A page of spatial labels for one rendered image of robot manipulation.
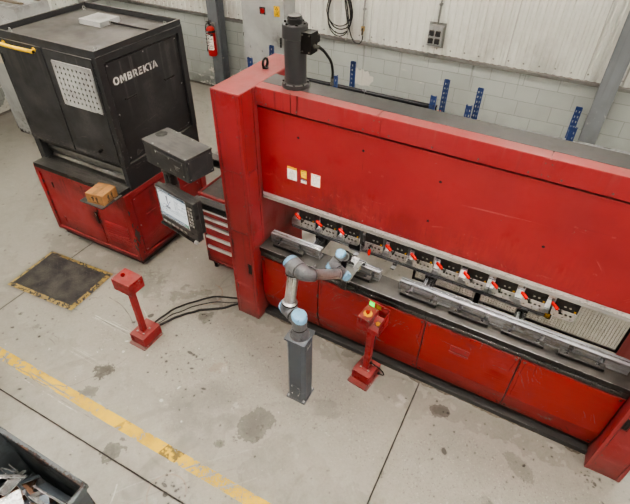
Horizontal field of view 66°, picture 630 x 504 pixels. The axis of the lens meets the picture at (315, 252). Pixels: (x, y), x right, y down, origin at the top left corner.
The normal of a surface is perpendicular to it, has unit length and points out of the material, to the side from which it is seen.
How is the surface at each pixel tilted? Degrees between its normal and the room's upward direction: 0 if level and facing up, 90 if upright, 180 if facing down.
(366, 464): 0
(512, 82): 90
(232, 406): 0
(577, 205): 90
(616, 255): 90
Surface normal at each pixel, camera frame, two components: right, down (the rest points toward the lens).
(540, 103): -0.47, 0.57
